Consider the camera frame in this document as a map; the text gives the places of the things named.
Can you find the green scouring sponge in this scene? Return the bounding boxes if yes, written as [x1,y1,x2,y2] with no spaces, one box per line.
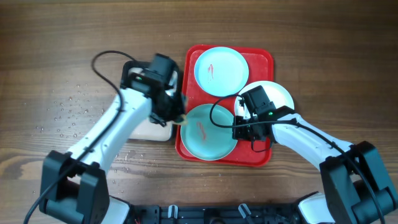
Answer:
[172,114,188,126]

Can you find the white plate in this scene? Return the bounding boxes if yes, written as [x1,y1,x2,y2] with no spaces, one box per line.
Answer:
[234,81,295,119]

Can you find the light green plate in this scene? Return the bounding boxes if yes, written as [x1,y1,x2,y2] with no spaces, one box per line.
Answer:
[180,104,238,161]

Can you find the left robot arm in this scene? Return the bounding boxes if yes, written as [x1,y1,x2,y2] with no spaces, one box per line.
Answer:
[24,54,185,223]

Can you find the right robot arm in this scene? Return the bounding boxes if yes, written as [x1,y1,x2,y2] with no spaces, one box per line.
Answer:
[233,84,397,223]

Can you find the black tray with soapy water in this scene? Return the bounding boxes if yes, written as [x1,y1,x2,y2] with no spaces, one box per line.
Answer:
[120,60,176,142]

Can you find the light blue plate far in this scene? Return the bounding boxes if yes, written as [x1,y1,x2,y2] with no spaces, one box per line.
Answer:
[194,47,249,97]

